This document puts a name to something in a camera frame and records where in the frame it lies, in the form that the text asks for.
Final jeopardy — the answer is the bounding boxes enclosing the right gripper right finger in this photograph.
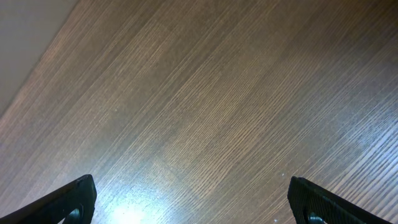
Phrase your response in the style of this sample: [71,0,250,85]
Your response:
[287,176,391,224]

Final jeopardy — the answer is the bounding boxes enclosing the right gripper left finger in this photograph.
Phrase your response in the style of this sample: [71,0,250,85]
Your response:
[1,174,97,224]

